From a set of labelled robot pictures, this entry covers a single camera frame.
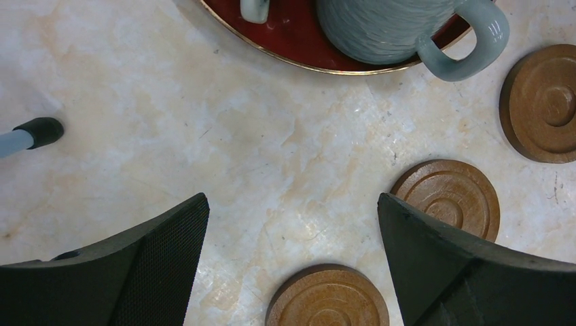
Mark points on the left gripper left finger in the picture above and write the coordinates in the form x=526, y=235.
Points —
x=141, y=276

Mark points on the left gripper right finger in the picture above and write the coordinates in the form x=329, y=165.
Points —
x=445, y=276

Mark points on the brown wooden coaster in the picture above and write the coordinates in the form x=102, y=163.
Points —
x=537, y=105
x=327, y=294
x=453, y=192

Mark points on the striped white grey cup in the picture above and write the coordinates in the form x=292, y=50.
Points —
x=255, y=11

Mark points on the light blue tripod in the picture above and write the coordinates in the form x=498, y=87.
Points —
x=33, y=134

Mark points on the grey blue mug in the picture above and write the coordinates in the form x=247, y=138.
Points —
x=389, y=32

